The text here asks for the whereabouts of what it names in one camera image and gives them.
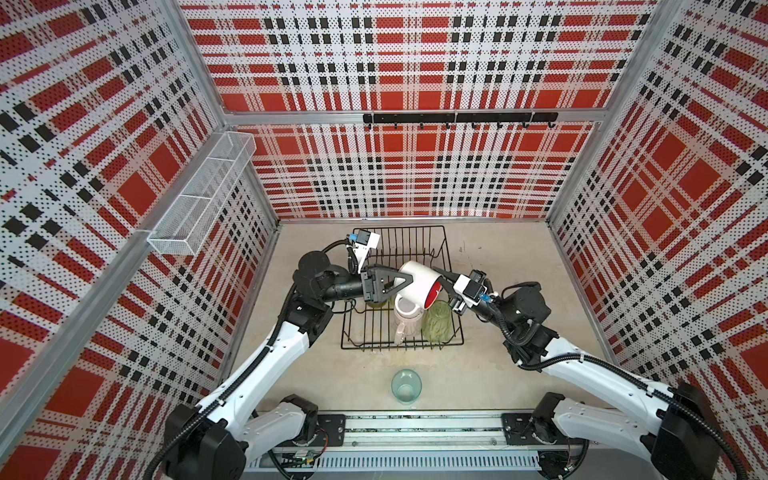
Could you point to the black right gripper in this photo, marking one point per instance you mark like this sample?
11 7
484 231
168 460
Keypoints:
460 284

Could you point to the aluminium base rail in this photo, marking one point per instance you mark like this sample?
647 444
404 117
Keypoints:
299 441

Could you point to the black wire dish rack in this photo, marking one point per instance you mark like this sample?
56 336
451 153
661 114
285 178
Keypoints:
374 330

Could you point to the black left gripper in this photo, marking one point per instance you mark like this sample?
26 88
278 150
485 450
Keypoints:
374 289

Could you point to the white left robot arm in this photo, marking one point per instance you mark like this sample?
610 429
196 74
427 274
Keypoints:
258 366

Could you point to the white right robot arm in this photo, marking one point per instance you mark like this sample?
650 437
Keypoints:
672 428

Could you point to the red interior white mug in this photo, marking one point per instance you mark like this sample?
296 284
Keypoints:
426 285

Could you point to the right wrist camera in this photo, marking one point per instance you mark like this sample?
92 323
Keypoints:
484 296

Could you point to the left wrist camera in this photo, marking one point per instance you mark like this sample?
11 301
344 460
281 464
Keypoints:
359 246

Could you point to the white wire wall basket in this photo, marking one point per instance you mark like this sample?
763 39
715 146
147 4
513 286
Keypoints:
216 170

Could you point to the clear green glass tumbler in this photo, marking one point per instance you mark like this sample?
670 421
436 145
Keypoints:
437 326

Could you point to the black wall hook rail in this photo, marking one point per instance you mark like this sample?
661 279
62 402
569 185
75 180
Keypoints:
523 118

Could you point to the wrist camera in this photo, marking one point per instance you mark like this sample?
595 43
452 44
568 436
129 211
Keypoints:
359 246
484 296

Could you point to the lavender ceramic mug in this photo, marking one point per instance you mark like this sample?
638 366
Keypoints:
409 317

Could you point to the teal glass cup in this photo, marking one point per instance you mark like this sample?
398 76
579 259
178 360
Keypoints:
406 386

